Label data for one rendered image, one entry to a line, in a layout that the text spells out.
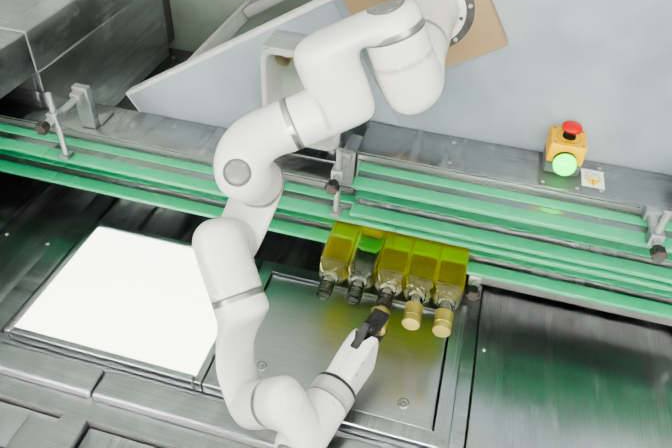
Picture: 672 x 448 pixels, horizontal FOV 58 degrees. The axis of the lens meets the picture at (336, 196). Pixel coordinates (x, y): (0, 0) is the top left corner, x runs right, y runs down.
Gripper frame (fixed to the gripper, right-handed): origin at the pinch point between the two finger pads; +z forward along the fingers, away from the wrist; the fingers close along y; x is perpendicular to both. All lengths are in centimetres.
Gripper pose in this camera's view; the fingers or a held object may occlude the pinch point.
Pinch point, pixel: (376, 326)
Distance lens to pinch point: 114.9
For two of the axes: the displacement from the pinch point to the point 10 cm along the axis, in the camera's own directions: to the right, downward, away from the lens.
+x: -8.7, -3.6, 3.4
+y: 0.6, -7.6, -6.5
